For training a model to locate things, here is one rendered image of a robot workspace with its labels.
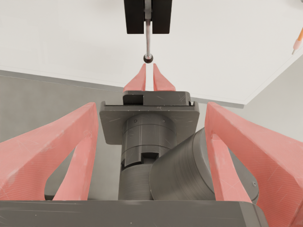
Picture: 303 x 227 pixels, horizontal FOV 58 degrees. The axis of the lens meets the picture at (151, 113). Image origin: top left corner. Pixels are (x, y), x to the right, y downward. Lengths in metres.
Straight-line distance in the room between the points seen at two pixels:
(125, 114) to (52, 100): 1.13
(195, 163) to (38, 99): 1.27
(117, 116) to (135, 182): 0.08
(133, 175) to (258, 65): 0.32
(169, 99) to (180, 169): 0.11
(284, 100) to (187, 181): 1.60
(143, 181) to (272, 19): 0.29
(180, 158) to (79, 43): 0.29
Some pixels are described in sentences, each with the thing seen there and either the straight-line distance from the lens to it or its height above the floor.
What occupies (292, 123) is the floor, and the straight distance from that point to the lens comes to 1.83.
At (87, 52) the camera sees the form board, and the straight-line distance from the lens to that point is 0.44.
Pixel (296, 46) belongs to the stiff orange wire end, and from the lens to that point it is 0.31.
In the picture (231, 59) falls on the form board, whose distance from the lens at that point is 0.47.
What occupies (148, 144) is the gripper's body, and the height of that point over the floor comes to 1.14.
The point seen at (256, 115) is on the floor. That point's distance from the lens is 1.68.
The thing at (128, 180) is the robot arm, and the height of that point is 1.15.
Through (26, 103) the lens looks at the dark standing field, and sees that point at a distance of 1.42.
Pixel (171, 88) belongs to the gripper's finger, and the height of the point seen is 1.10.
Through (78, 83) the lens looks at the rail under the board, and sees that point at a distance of 0.51.
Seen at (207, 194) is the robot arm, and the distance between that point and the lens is 0.18.
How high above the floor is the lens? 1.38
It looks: 74 degrees down
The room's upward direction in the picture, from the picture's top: 129 degrees clockwise
